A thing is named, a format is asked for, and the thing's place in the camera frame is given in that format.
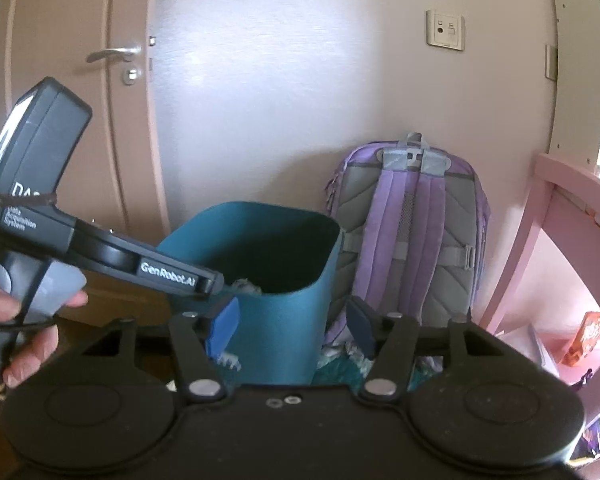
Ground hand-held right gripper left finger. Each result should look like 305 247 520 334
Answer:
75 296 242 403

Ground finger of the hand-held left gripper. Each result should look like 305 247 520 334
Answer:
200 276 237 303

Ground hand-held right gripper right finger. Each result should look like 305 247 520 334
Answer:
345 296 518 403

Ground white tissue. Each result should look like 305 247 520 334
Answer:
230 279 262 297

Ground teal deer print waste bin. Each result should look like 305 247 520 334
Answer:
156 201 342 385

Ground teal white zigzag quilt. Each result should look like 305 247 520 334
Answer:
315 340 446 386

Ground beige door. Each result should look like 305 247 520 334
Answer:
0 0 173 241

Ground purple grey backpack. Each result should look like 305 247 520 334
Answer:
322 132 492 356

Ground white papers under desk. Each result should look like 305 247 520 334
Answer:
500 322 561 378

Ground orange snack bag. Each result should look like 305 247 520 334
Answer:
560 311 600 367

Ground pink desk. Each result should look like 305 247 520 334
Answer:
480 152 600 480

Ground white bookshelf side panel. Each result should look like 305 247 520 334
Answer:
545 0 600 161

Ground silver door handle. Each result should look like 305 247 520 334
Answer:
85 46 143 64

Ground beige wall socket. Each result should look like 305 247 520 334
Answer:
425 8 466 52

